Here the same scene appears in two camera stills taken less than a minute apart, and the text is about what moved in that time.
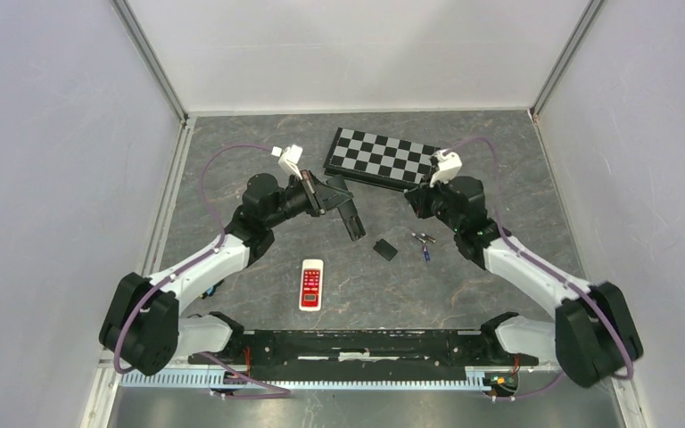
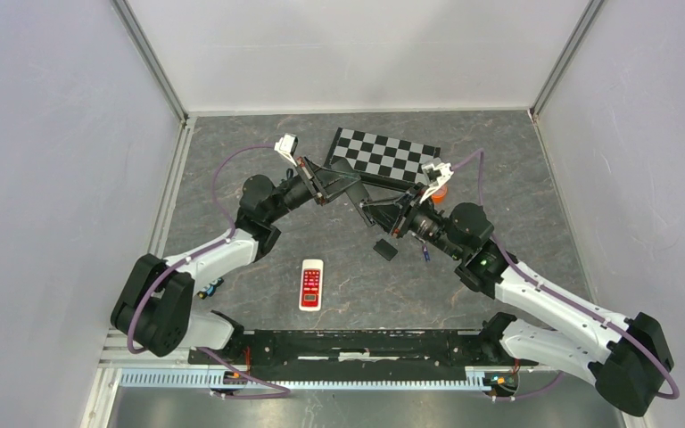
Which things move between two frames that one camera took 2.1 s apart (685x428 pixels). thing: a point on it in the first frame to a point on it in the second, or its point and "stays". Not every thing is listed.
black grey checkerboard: x=380 y=160 stays
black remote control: x=352 y=220 to x=360 y=197
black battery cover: x=385 y=249 stays
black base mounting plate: x=365 y=356 stays
